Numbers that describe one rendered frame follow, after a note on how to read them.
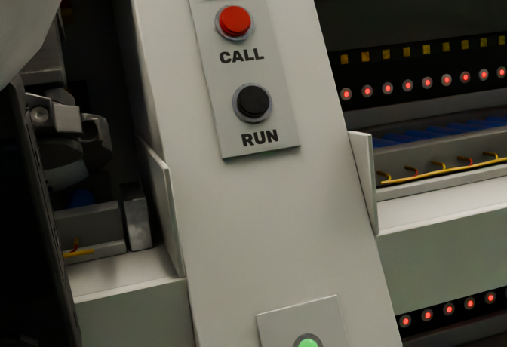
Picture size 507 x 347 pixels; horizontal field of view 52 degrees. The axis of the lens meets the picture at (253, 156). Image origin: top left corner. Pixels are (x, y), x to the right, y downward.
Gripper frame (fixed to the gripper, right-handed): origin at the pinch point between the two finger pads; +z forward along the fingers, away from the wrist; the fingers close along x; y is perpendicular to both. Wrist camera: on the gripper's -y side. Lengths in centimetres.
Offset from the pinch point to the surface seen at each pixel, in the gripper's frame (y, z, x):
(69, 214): -2.3, -3.6, -2.0
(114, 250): -4.6, -3.8, -4.0
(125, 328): -8.2, -7.8, -4.0
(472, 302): -14.2, 7.9, -31.3
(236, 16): 5.3, -8.6, -11.7
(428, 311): -14.0, 7.9, -27.1
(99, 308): -7.1, -8.2, -3.1
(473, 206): -6.3, -7.2, -22.9
